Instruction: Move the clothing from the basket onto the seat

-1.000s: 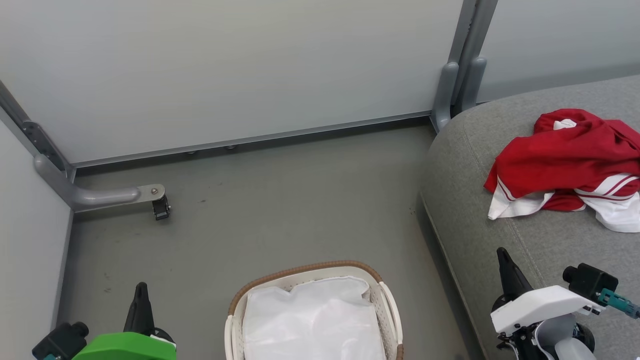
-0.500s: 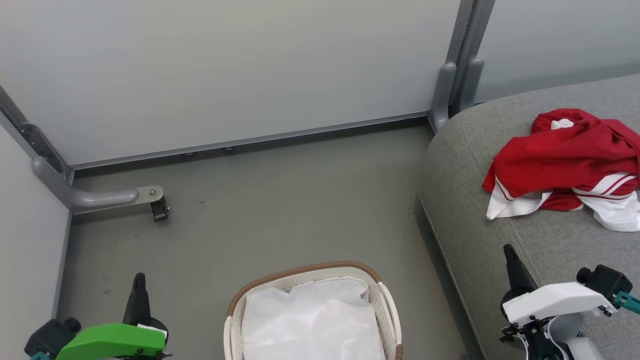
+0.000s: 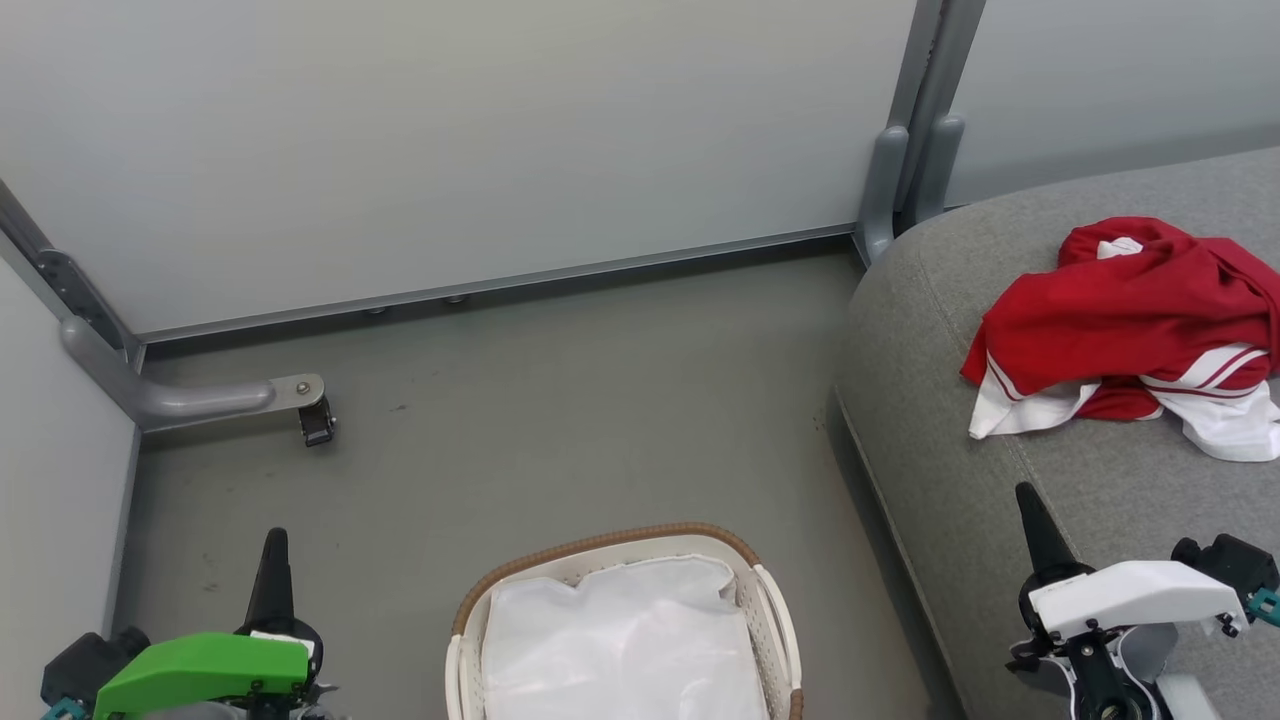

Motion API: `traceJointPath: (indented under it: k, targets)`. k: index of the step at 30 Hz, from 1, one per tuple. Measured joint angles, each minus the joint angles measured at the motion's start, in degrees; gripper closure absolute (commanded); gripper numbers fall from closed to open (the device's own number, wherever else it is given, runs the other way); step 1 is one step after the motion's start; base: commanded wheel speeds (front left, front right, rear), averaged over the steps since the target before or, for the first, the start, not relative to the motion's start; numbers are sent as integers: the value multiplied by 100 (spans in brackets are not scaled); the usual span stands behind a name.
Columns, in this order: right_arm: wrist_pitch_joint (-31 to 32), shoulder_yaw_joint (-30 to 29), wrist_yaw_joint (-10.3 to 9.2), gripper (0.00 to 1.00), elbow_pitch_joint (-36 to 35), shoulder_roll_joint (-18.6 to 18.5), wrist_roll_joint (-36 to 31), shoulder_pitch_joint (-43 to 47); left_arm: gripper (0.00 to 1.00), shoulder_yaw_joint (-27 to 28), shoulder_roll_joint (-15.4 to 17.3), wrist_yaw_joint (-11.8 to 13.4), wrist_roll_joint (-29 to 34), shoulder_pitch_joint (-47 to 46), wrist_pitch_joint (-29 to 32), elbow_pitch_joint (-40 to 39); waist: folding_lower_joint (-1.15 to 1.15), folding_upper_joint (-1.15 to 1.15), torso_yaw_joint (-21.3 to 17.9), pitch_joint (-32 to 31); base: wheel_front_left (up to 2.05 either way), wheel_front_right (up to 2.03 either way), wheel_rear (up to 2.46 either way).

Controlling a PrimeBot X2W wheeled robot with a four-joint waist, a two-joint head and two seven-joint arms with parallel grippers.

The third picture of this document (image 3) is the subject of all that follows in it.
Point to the white brown-rimmed laundry basket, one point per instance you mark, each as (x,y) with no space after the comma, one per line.
(465,640)

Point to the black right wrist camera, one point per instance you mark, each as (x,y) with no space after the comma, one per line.
(1230,565)

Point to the teal right camera connector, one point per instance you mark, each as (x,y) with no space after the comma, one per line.
(1267,605)

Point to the teal camera connector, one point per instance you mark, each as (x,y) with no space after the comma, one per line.
(1267,605)
(62,710)

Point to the teal left camera connector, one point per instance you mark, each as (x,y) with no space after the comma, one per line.
(62,710)

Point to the grey partition post pair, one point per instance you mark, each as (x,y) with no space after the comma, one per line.
(900,170)

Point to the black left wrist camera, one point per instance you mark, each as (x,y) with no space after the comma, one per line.
(90,665)

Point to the grey partition base rail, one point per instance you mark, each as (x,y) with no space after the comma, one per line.
(500,283)

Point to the grey partition foot bar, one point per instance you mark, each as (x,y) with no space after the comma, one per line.
(190,398)

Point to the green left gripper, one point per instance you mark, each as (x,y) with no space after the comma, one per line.
(200,665)

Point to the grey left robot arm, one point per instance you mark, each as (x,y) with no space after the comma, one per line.
(200,711)

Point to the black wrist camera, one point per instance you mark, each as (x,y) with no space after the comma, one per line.
(1230,565)
(90,665)

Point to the grey fabric sofa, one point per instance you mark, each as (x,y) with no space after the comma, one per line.
(1000,500)

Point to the grey slanted partition post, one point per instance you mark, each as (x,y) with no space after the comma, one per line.
(60,280)

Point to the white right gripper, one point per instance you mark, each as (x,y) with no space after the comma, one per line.
(1130,595)

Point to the black caster wheel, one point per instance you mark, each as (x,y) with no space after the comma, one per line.
(318,425)

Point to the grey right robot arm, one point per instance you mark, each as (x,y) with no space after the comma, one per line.
(1185,695)

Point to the white basket liner cloth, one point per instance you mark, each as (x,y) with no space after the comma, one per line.
(620,640)

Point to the red and white garment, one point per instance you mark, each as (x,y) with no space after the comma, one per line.
(1120,320)

